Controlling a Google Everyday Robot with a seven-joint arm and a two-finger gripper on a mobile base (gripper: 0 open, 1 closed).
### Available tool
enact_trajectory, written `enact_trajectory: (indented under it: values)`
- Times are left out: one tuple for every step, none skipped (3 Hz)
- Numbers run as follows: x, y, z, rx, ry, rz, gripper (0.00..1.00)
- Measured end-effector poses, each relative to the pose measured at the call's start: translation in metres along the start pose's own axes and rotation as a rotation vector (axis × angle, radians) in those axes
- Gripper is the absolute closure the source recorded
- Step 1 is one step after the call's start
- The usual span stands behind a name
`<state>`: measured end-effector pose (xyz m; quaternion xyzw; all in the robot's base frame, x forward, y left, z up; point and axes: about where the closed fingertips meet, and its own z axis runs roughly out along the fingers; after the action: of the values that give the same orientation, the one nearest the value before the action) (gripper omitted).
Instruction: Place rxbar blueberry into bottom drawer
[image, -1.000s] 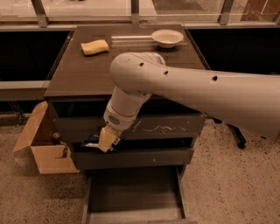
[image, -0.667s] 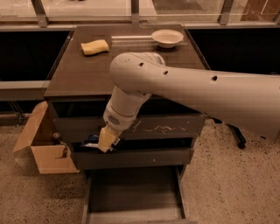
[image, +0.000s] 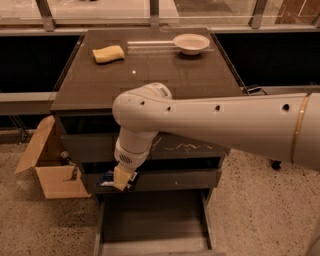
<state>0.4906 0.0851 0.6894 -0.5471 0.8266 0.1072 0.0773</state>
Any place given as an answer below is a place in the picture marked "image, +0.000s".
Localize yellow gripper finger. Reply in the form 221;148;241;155
113;164;135;191

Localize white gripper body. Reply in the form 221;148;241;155
114;141;149;170

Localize blue rxbar blueberry bar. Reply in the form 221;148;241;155
96;170;140;191

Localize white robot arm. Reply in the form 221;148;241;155
112;83;320;190

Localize grey middle drawer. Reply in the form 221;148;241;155
81;157;222;194

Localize grey open bottom drawer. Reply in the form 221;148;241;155
93;190;226;256

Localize grey top drawer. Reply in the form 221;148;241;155
56;112;230;163

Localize dark grey drawer cabinet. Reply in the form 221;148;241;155
50;27;249;198

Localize dark object in box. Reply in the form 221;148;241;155
59;151;77;181

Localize open cardboard box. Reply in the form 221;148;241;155
15;116;90;199

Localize yellow sponge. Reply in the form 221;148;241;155
92;45;125;64

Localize white bowl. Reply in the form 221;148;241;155
173;34;210;56

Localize black wheeled stand leg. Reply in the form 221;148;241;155
270;160;281;171

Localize black cable with plug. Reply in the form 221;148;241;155
242;83;268;96

